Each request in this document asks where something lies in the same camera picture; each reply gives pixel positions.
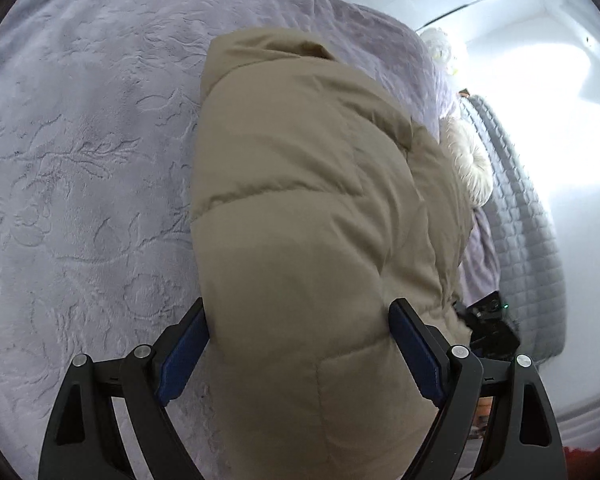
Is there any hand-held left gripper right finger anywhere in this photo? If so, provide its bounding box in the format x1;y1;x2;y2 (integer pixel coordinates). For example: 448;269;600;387
387;297;566;480

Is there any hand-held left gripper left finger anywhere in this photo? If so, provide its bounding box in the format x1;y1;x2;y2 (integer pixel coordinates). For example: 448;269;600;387
37;297;212;480

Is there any beige puffer jacket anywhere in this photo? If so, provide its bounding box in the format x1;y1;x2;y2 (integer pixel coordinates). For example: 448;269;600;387
190;27;476;480

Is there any red mat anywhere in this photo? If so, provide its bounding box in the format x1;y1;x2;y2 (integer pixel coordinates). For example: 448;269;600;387
562;440;600;480

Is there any round cream pleated cushion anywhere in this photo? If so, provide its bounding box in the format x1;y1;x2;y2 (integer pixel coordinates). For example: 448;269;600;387
439;117;492;208

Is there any lavender embossed blanket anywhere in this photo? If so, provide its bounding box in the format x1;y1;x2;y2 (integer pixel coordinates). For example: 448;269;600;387
0;0;501;480

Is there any white plush toy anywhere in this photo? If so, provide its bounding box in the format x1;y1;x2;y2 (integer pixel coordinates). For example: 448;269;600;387
419;27;462;76

